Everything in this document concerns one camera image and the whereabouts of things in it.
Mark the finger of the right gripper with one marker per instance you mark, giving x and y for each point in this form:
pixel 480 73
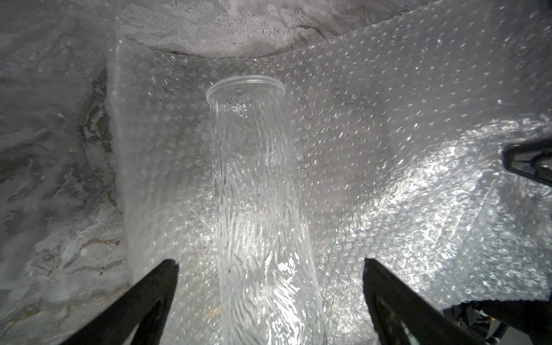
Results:
pixel 531 160

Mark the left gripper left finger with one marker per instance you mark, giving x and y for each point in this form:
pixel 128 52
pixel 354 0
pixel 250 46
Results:
pixel 142 311

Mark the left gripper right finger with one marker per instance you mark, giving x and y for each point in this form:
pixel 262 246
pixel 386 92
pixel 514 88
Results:
pixel 394 309

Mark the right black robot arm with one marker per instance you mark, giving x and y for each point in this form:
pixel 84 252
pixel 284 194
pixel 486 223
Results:
pixel 489 320

